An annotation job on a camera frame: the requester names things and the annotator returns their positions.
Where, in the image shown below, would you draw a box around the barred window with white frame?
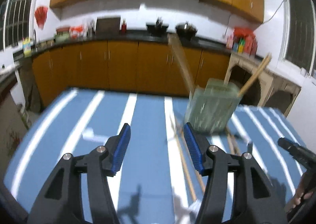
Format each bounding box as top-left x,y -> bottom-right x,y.
0,0 -> 40,52

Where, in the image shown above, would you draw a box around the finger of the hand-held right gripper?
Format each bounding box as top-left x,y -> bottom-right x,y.
277,137 -> 316,165

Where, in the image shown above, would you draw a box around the orange base cabinets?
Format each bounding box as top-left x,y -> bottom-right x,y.
32,40 -> 231,108

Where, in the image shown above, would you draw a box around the red hanging plastic bag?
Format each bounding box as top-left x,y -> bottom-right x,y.
35,5 -> 49,28

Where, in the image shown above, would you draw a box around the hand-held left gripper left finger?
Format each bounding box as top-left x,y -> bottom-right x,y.
27,123 -> 131,224

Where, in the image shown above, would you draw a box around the black wok with handle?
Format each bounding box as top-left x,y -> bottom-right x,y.
146,17 -> 169,37

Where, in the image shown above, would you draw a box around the red white plastic bag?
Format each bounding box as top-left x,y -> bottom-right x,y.
70,25 -> 84,39

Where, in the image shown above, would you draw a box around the blue white striped tablecloth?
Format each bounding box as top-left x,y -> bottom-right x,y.
4,88 -> 308,224

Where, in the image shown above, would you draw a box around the dark cutting board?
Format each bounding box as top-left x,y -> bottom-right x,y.
95,17 -> 121,35

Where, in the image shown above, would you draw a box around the black wok with lid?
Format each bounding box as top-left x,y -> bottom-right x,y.
176,22 -> 198,40

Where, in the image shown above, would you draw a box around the green and yellow boxes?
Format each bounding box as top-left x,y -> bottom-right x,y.
233,38 -> 246,53

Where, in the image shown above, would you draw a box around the white wall cable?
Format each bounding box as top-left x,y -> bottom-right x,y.
223,0 -> 284,39

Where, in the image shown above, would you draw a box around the large barred window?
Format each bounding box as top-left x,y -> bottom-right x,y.
281,0 -> 316,74

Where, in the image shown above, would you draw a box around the green basin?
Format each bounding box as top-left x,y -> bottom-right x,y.
55,33 -> 71,42

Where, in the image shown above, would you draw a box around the yellow detergent bottle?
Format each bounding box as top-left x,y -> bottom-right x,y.
23,38 -> 32,57

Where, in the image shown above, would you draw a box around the worn cream side table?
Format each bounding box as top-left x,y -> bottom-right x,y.
226,50 -> 303,117

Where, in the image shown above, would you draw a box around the green perforated utensil holder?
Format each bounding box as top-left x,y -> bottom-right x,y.
185,78 -> 242,134

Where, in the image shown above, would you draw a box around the black kitchen countertop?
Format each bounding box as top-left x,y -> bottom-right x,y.
12,30 -> 232,59

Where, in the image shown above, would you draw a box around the person's right hand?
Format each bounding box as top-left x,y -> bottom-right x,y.
291,186 -> 306,208

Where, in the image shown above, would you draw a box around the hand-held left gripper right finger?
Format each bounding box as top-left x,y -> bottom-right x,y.
183,122 -> 289,224

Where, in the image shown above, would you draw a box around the red thermos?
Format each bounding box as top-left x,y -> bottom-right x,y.
245,36 -> 253,54

